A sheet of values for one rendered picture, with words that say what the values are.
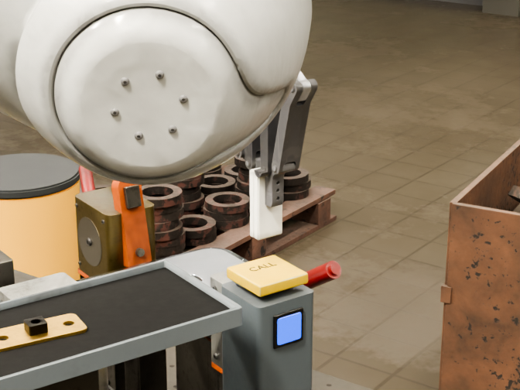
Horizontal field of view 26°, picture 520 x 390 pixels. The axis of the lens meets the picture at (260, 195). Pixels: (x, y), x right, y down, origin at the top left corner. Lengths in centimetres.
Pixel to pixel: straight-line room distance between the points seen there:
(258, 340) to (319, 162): 413
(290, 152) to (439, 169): 414
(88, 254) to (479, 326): 148
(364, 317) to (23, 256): 113
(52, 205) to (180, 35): 287
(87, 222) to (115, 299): 56
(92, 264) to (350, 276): 243
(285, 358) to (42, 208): 216
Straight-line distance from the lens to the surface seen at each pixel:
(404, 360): 346
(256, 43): 42
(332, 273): 121
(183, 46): 40
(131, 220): 158
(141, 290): 109
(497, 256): 284
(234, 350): 116
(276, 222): 111
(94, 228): 162
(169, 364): 193
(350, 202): 472
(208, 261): 156
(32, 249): 329
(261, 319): 110
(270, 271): 113
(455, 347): 297
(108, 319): 104
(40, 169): 338
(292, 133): 104
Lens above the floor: 161
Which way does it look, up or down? 20 degrees down
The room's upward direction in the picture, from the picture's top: straight up
